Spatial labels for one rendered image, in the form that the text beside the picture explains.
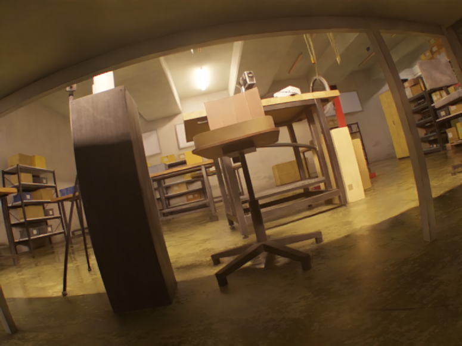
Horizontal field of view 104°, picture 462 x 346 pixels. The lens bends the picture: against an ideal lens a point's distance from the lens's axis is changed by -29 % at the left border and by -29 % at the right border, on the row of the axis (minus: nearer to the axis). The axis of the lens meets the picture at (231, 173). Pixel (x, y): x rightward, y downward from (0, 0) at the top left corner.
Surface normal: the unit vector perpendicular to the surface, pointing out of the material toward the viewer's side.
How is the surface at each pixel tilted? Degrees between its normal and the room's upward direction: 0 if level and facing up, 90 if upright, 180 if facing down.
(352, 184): 90
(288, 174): 90
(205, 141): 90
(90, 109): 90
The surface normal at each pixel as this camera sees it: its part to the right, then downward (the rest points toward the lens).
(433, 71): -0.28, -0.10
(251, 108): -0.44, 0.04
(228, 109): -0.07, -0.05
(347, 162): 0.15, -0.11
